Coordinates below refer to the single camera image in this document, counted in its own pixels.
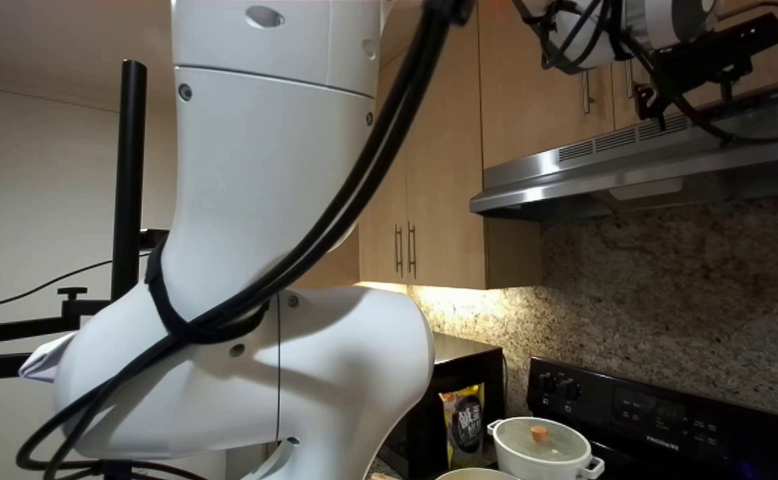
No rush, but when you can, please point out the wood cabinet over hood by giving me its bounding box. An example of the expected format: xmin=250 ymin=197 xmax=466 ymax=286
xmin=479 ymin=0 xmax=778 ymax=172

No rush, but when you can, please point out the white pot lid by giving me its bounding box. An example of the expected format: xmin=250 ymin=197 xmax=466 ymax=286
xmin=492 ymin=413 xmax=594 ymax=456

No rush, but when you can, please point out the yellow black snack bag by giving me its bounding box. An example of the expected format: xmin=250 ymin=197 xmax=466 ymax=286
xmin=436 ymin=382 xmax=491 ymax=470

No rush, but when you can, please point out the white bowl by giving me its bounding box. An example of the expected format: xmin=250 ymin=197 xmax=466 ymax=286
xmin=435 ymin=465 xmax=516 ymax=480

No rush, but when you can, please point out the white crumpled cloth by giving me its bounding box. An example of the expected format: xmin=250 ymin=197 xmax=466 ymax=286
xmin=15 ymin=333 xmax=75 ymax=385

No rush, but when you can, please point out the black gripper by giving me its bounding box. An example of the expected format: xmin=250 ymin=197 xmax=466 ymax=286
xmin=631 ymin=54 xmax=725 ymax=122

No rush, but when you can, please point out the long wood wall cabinet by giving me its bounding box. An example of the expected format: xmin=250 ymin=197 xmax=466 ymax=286
xmin=358 ymin=0 xmax=544 ymax=292

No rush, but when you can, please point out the silver cabinet bar handle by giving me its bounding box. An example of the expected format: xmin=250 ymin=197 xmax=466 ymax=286
xmin=406 ymin=221 xmax=422 ymax=280
xmin=392 ymin=221 xmax=407 ymax=277
xmin=582 ymin=70 xmax=600 ymax=117

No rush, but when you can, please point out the thin black wall cable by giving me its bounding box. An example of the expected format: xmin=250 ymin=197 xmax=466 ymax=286
xmin=0 ymin=257 xmax=115 ymax=317

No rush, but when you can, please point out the black camera stand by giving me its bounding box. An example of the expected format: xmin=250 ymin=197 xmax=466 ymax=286
xmin=0 ymin=60 xmax=174 ymax=382

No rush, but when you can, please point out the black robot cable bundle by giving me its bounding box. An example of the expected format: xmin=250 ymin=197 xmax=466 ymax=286
xmin=13 ymin=0 xmax=778 ymax=480

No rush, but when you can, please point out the black microwave oven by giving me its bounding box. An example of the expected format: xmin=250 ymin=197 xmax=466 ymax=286
xmin=414 ymin=332 xmax=506 ymax=477

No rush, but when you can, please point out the white cooking pot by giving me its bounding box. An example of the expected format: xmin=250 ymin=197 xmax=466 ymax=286
xmin=488 ymin=422 xmax=608 ymax=480

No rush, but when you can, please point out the black electric stove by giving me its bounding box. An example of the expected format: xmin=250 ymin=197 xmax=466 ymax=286
xmin=527 ymin=358 xmax=778 ymax=480

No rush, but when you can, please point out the stainless steel range hood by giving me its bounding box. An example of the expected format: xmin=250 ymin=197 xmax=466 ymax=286
xmin=470 ymin=72 xmax=778 ymax=221

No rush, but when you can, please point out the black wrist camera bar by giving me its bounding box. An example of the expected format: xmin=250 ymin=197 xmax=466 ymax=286
xmin=654 ymin=10 xmax=778 ymax=85

